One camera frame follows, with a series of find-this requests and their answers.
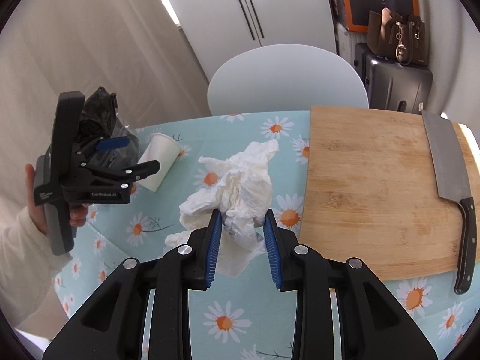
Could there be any white tissue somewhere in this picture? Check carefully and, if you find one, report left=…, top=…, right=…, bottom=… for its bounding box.
left=163, top=230, right=266, bottom=278
left=179, top=139, right=279, bottom=251

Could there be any white sleeve forearm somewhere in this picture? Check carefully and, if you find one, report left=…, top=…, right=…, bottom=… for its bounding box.
left=0, top=208, right=72, bottom=328

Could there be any black bag lined trash bin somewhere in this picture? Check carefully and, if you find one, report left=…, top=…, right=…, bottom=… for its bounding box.
left=75, top=87, right=140, bottom=170

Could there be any person's left hand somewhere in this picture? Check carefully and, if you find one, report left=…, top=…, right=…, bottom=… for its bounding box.
left=24, top=162, right=91, bottom=235

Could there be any white paper cup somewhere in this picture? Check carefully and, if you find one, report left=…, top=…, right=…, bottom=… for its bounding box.
left=138, top=133, right=182, bottom=192

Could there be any bamboo cutting board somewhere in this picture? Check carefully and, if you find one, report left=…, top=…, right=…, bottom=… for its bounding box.
left=299, top=106, right=462, bottom=281

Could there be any white refrigerator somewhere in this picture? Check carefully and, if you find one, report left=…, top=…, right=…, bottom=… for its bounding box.
left=169, top=0, right=336, bottom=78

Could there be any white round chair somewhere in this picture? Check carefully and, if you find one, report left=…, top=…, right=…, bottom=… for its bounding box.
left=208, top=44, right=368, bottom=116

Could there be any dark grey suitcase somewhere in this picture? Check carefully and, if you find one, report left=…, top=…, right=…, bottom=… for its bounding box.
left=353, top=43, right=434, bottom=114

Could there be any brown leather handbag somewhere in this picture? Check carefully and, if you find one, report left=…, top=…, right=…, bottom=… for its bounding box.
left=367, top=7, right=430, bottom=66

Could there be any steel cleaver black handle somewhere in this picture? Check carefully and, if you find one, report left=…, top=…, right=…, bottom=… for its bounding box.
left=421, top=110, right=477, bottom=295

